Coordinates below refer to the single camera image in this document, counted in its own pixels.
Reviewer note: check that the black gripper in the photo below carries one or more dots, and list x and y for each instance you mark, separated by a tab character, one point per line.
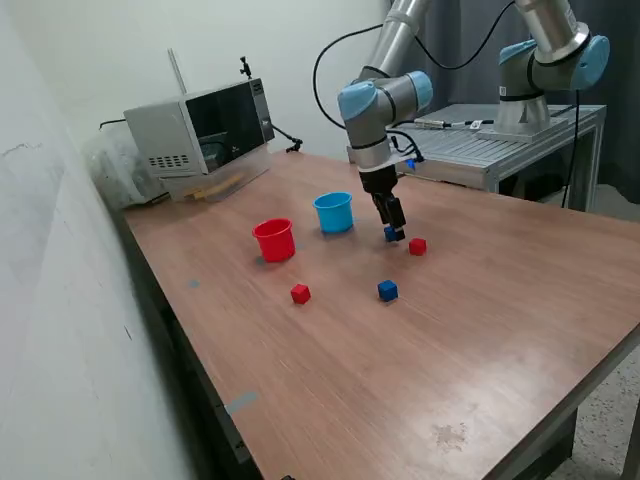
377	181

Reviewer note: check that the blue cube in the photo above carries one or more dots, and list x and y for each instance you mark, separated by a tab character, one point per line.
388	291
388	235

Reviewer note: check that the red cube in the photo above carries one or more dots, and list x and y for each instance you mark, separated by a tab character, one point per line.
300	294
417	247

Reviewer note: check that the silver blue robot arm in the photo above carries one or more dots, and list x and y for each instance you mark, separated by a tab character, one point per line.
380	100

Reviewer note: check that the blue plastic bin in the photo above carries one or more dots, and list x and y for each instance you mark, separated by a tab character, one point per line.
334	215

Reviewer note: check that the red plastic bin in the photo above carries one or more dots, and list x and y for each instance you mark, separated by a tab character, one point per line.
274	245

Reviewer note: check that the aluminium profile robot stand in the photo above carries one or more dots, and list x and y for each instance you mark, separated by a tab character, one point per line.
450	150

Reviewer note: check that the silver connector box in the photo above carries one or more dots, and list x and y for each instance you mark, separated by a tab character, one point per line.
431	123

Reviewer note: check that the white warning tag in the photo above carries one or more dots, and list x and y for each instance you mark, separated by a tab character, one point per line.
476	123

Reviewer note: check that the small blue tape piece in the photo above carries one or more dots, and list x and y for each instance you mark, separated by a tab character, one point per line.
260	261
193	284

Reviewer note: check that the aluminium mounting plate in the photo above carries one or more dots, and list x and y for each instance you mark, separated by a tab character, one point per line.
520	135

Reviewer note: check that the wooden sticks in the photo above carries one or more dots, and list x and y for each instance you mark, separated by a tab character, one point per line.
212	189

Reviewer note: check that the grey tape strip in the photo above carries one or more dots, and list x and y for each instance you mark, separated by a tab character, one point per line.
241	403

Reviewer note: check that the silver microwave oven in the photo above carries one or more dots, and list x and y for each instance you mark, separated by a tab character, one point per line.
155	130

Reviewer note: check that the thin white rod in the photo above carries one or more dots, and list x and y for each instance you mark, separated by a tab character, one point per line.
177	72

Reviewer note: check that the clear plastic bag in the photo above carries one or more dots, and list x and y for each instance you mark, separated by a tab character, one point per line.
112	165

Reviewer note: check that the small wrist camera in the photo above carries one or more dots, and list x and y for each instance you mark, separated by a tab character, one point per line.
412	162

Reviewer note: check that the small black camera mount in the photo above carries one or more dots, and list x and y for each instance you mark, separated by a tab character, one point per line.
245	67

